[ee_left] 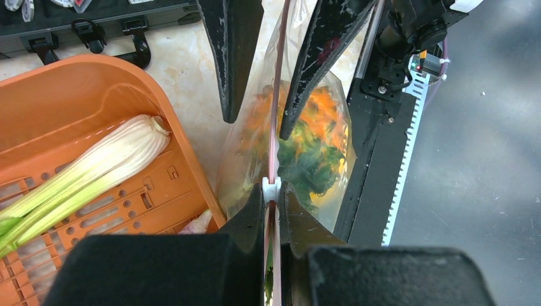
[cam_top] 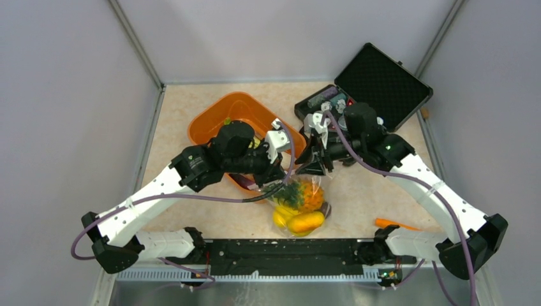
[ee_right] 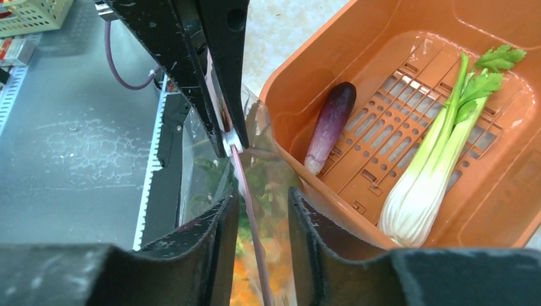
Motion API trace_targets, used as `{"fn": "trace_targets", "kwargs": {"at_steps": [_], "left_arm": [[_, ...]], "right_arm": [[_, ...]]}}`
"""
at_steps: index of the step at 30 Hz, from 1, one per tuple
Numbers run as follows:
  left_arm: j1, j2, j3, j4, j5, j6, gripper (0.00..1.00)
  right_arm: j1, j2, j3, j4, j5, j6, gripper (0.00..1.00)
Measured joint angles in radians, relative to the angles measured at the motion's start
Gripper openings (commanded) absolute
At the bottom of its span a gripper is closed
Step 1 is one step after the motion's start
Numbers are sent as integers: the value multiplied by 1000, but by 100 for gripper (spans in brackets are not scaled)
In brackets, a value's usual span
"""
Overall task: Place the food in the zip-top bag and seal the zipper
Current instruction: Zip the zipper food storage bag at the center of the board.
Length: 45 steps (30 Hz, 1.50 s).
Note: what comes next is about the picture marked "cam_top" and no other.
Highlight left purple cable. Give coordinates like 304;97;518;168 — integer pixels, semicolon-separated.
71;120;297;288

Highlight purple eggplant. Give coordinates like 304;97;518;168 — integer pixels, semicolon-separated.
229;173;258;190

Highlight clear zip top bag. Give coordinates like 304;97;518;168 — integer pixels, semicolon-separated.
266;174;332;237

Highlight orange plastic basket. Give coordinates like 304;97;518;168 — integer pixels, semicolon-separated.
188;91;308;195

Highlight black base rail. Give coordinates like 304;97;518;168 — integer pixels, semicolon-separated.
171;238;402;277

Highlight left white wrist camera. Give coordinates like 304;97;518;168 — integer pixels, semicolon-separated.
265;118;293;164

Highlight black open carrying case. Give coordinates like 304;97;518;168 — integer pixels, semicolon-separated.
294;43;433;132

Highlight orange yellow mango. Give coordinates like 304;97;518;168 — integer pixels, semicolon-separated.
286;211;325;237

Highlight orange carrot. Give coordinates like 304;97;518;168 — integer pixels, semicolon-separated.
374;218;419;231

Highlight yellow bell pepper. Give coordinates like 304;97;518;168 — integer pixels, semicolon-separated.
272;205;298;228

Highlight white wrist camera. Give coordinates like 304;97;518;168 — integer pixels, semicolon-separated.
303;112;331;149
265;118;293;164

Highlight purple cable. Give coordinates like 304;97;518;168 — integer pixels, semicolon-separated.
71;120;297;288
320;110;478;306

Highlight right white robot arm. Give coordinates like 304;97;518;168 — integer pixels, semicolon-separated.
297;103;508;280

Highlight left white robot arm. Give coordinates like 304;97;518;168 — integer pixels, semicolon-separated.
81;119;293;274

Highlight orange pineapple toy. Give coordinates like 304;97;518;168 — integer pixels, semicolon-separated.
271;179;325;212

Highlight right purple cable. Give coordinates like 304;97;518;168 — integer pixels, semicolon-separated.
320;110;478;306

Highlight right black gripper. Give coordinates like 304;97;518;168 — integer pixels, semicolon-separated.
295;133;364;176

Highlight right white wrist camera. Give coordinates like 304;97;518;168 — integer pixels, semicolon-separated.
303;112;331;149

